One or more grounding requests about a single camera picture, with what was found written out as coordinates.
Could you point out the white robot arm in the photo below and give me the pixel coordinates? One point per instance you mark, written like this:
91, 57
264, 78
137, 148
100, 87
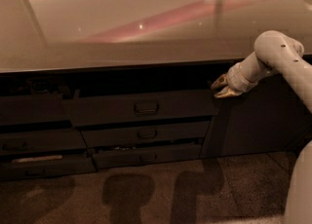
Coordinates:
274, 52

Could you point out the grey drawer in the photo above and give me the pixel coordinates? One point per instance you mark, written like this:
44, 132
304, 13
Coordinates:
136, 135
40, 141
64, 166
125, 108
31, 109
145, 156

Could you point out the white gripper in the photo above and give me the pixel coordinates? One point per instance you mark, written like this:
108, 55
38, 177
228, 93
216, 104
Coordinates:
237, 79

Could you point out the grey cabinet door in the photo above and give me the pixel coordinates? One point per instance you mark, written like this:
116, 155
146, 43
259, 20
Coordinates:
268, 118

